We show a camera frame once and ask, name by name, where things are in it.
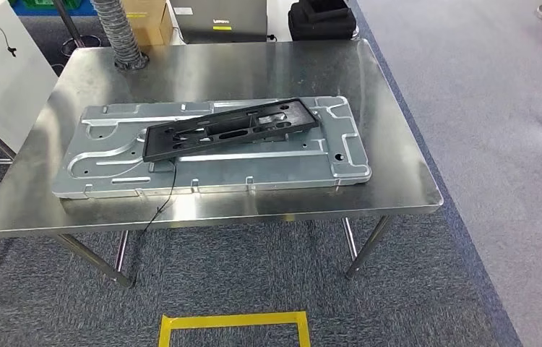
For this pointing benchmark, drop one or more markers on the white cabinet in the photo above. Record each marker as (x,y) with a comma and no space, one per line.
(3,96)

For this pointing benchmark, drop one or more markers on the green crate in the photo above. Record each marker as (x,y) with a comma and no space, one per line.
(55,4)

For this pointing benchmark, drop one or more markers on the stamped grey metal panel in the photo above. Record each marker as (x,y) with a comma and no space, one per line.
(252,167)

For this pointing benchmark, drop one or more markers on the blue platform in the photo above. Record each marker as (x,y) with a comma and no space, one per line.
(22,8)

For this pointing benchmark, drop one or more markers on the stainless steel workbench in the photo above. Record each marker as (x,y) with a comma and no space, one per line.
(252,67)

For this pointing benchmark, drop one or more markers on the dark pole with round base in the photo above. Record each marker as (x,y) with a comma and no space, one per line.
(82,48)

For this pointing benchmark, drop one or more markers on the black plastic frame part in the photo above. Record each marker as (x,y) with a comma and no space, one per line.
(165,143)

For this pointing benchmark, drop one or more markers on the brown cardboard box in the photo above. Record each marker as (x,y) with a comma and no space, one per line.
(151,24)

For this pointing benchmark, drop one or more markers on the black bag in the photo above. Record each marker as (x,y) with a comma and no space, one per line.
(321,24)

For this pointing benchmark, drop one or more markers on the grey Lenovo box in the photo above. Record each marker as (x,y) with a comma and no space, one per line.
(218,14)

